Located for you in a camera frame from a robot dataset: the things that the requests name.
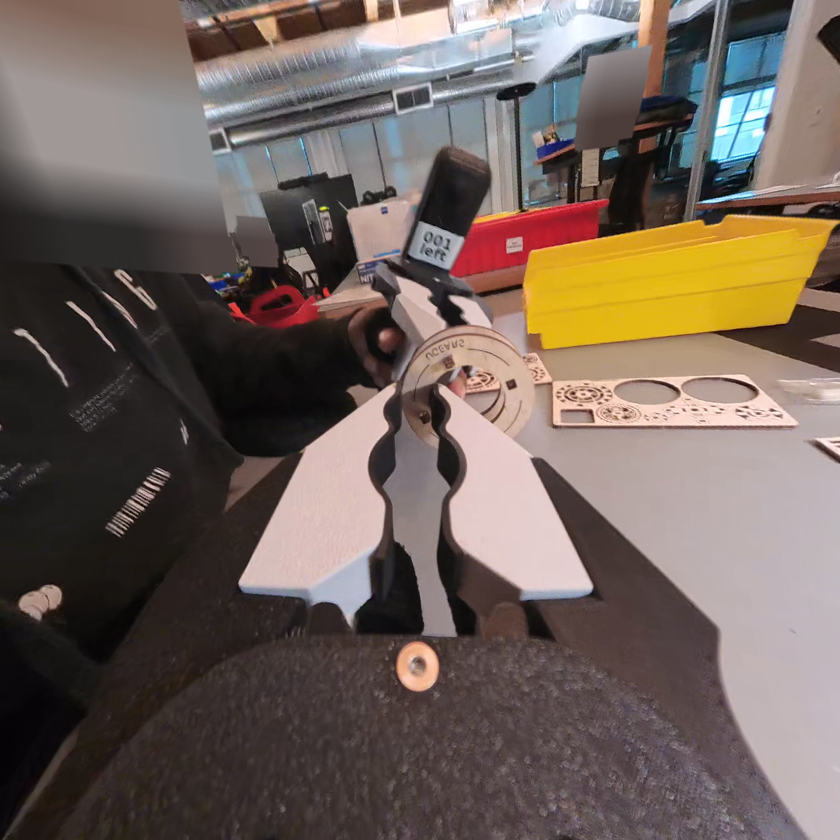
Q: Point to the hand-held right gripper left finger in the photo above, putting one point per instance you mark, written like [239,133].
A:
[315,525]

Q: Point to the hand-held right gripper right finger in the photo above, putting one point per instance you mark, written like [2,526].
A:
[518,525]

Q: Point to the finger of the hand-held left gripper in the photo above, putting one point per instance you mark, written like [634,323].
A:
[471,313]
[420,318]

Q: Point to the laser-cut wooden parts sheet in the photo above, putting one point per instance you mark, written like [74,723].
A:
[669,410]
[538,369]

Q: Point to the yellow plastic bin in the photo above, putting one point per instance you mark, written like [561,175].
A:
[502,216]
[656,289]

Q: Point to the person's left forearm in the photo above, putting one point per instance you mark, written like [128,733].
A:
[282,367]

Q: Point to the person's left hand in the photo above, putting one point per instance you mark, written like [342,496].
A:
[367,341]

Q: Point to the wooden side table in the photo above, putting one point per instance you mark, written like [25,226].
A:
[499,279]

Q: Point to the blue glove box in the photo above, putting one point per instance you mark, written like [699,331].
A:
[369,272]

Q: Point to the white cardboard box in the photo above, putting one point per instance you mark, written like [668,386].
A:
[380,229]

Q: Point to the red plastic bin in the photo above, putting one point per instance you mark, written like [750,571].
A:
[544,236]

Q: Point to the white air vent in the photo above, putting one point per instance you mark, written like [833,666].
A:
[413,98]
[220,141]

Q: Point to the wooden table with black legs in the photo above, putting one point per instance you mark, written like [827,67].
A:
[768,197]

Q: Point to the small slotted wooden piece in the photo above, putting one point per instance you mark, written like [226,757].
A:
[830,448]

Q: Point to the clear plastic parts bag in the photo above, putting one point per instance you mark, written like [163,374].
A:
[814,388]

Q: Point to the silver ventilation duct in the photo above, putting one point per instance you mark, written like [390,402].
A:
[328,65]
[315,124]

